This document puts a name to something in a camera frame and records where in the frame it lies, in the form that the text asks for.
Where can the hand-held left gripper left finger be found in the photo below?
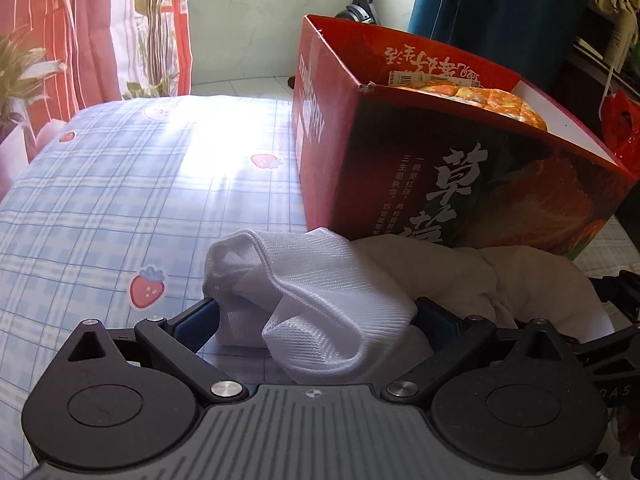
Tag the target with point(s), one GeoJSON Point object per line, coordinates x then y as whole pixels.
{"type": "Point", "coordinates": [200, 317]}

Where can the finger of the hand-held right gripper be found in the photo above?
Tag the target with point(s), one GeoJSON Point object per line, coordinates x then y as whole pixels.
{"type": "Point", "coordinates": [615, 365]}
{"type": "Point", "coordinates": [622, 290]}

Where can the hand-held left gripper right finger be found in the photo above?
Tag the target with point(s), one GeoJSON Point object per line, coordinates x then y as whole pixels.
{"type": "Point", "coordinates": [440, 321]}

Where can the beige cloth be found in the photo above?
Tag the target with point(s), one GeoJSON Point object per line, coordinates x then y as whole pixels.
{"type": "Point", "coordinates": [525, 285]}

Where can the white mesh cloth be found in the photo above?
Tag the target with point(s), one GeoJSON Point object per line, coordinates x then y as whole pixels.
{"type": "Point", "coordinates": [320, 300]}

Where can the red cardboard box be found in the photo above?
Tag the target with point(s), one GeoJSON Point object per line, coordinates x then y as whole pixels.
{"type": "Point", "coordinates": [400, 160]}

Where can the orange patterned cloth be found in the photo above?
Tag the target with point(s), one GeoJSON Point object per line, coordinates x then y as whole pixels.
{"type": "Point", "coordinates": [480, 100]}

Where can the plaid strawberry bed sheet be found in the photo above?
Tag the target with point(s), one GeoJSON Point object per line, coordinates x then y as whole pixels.
{"type": "Point", "coordinates": [125, 200]}

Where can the red plastic bag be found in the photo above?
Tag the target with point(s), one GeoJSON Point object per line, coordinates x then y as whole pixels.
{"type": "Point", "coordinates": [622, 125]}

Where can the white spray bottle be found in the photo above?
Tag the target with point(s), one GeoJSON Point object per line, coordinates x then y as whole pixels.
{"type": "Point", "coordinates": [622, 40]}

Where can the blue curtain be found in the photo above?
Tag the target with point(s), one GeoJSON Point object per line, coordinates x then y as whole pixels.
{"type": "Point", "coordinates": [500, 5]}

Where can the pink printed wall cloth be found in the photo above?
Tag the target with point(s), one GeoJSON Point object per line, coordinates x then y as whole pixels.
{"type": "Point", "coordinates": [90, 35]}

